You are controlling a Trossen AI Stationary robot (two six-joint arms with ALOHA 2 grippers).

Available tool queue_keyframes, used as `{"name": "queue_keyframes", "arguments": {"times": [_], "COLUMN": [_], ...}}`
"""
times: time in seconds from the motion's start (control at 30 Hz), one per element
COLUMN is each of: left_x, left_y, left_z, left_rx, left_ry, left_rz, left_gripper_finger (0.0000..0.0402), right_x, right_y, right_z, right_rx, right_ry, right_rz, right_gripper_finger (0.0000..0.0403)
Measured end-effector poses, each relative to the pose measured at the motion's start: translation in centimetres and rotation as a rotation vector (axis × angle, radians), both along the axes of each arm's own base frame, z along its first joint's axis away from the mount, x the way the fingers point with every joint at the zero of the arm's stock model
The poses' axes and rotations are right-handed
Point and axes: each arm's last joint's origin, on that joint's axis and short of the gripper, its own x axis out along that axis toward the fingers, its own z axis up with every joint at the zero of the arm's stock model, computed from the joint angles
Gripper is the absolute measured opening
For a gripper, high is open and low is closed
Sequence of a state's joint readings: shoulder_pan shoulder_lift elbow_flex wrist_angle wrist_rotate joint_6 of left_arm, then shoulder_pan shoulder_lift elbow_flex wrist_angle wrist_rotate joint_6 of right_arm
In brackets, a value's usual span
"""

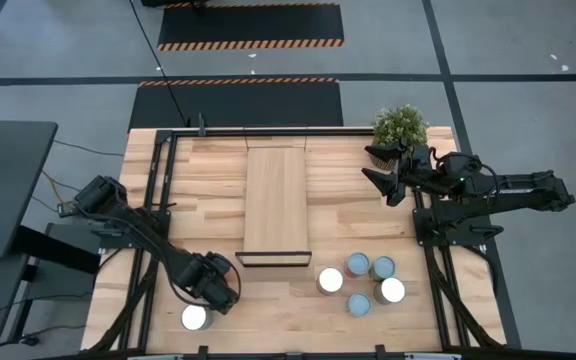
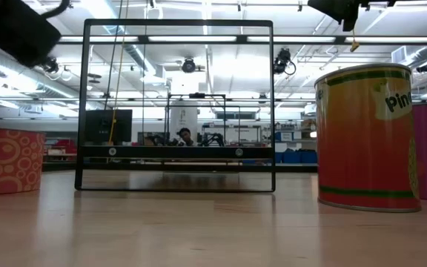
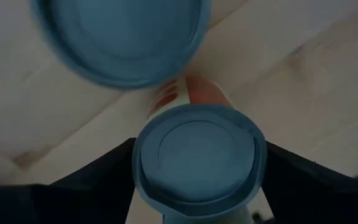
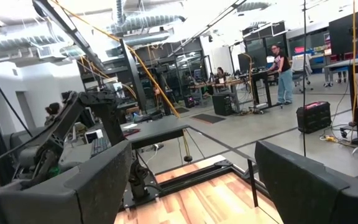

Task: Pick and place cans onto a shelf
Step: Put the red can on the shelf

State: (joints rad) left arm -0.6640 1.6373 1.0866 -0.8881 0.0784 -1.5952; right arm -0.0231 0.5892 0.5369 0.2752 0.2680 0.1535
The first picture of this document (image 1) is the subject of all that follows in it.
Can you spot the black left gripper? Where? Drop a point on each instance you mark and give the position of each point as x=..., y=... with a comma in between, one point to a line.
x=208, y=287

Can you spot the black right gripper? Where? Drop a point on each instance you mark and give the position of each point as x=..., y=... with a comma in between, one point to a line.
x=415, y=172

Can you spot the teal-sided bright-lidded can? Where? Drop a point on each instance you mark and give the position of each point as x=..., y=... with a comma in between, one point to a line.
x=196, y=317

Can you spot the teal tomato can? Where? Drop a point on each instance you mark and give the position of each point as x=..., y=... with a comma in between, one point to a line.
x=383, y=267

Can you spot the magenta label can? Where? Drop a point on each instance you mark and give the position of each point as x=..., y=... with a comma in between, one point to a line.
x=357, y=264

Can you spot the orange pineapple can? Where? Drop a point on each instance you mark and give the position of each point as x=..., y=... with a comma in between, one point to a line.
x=329, y=280

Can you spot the bright-lidded tin can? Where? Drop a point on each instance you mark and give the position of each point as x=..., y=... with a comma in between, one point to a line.
x=390, y=290

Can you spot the grey-lidded tin can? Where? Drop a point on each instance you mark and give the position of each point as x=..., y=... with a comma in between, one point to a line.
x=359, y=304

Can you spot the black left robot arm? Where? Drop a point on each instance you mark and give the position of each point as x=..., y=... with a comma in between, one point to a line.
x=143, y=232

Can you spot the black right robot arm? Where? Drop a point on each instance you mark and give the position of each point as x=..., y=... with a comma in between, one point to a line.
x=518, y=192

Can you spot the potted green plant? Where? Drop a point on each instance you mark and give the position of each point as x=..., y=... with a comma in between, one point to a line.
x=400, y=125

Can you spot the black desk leg beam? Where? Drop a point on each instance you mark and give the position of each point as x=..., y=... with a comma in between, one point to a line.
x=58, y=247

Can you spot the black hazard-striped floor mat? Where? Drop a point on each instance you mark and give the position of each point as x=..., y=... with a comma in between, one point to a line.
x=248, y=25
x=238, y=105

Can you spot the dark grey desk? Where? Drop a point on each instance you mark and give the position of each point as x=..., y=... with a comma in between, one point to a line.
x=8, y=190

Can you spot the wooden shelf with black frame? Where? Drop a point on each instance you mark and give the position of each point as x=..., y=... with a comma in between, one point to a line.
x=275, y=200

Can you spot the black aluminium table frame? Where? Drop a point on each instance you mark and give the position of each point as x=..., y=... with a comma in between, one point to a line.
x=208, y=132

